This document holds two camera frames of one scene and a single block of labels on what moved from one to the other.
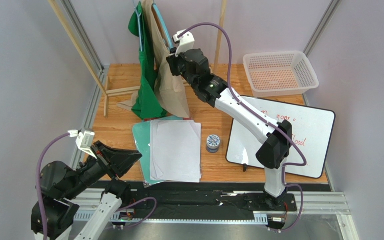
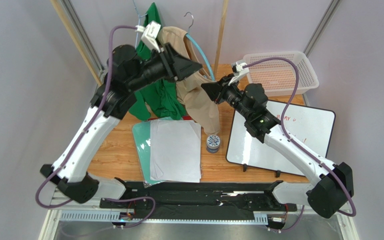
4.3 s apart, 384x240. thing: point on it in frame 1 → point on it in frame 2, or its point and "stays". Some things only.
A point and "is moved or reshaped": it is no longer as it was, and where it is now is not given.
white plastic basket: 279,73 stays
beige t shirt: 171,98 → 197,106
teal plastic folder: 141,134 stays
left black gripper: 124,161 → 170,61
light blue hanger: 163,26 is moved or reshaped
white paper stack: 175,150 stays
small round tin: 213,143 stays
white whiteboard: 311,130 stays
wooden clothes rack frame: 103,84 stays
